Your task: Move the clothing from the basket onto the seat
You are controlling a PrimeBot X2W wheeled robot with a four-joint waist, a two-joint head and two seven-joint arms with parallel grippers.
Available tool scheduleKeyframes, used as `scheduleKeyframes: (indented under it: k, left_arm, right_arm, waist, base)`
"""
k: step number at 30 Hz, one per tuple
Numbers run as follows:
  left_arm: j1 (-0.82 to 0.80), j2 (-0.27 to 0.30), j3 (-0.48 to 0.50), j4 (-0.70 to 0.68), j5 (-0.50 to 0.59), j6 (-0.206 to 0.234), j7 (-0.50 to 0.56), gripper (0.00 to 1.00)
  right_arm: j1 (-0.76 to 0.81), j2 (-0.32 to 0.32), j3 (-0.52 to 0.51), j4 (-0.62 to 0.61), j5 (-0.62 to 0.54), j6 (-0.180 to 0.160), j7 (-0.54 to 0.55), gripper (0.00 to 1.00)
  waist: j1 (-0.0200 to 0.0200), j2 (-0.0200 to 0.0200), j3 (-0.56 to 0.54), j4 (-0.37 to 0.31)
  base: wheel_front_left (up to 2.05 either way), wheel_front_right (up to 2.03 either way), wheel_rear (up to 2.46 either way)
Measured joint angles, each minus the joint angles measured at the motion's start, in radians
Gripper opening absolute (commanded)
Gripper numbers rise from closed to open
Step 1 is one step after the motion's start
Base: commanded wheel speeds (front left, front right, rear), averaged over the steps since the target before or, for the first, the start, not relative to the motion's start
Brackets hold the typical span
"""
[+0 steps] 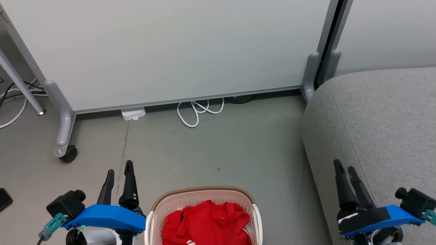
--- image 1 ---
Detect teal camera connector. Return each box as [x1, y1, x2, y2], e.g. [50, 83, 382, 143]
[38, 213, 68, 241]
[422, 209, 436, 226]

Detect narrow white partition panel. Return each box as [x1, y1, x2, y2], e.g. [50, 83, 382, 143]
[315, 0, 436, 89]

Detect grey partition leg with caster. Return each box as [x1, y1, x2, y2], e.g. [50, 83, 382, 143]
[43, 80, 77, 159]

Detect long white floor cable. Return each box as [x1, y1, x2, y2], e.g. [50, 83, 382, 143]
[0, 79, 49, 129]

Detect looped white cable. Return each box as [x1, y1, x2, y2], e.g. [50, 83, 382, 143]
[176, 98, 225, 128]

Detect cream perforated laundry basket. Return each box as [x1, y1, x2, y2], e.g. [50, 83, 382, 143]
[145, 186, 263, 245]

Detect wide white partition panel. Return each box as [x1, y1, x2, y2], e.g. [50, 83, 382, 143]
[0, 0, 341, 114]

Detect thin black floor cable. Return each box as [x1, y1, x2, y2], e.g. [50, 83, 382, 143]
[0, 78, 45, 107]

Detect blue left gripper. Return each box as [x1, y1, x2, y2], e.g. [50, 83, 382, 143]
[63, 160, 146, 245]

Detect black cable under partition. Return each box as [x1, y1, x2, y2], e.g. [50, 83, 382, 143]
[225, 94, 258, 104]

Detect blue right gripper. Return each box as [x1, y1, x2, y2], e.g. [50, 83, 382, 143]
[333, 159, 424, 245]

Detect red garment with white stripes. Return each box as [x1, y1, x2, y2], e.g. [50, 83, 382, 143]
[181, 200, 253, 245]

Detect black smartphone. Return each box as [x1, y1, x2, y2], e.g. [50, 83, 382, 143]
[0, 188, 13, 212]

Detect grey metal table leg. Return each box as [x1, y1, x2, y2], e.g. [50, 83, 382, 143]
[0, 50, 47, 115]

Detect black caster wheel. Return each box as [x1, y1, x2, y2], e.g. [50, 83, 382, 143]
[59, 145, 78, 163]

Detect teal left camera connector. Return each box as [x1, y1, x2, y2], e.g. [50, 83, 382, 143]
[38, 213, 68, 241]

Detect grey fabric sofa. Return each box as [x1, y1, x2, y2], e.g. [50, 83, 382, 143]
[301, 67, 436, 245]

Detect white power adapter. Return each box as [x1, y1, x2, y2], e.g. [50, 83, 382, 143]
[121, 107, 146, 121]

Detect teal right camera connector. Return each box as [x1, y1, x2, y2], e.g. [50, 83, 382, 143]
[422, 209, 436, 226]

